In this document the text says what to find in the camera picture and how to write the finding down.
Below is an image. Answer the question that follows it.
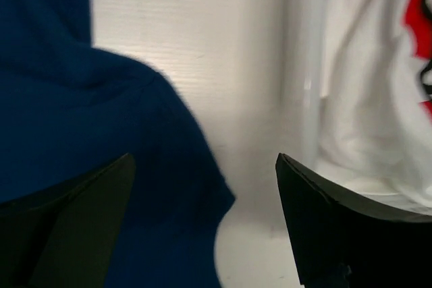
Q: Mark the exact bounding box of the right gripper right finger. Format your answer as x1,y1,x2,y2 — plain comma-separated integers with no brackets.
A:
275,154,431,287

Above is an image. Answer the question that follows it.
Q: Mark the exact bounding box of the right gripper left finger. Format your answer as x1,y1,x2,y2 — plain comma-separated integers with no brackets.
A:
1,154,135,288

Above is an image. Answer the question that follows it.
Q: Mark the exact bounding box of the white red print t shirt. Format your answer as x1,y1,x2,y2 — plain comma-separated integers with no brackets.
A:
316,0,431,216

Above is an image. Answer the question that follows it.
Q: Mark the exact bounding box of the blue t shirt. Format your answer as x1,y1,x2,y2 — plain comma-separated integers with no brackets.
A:
1,0,234,287

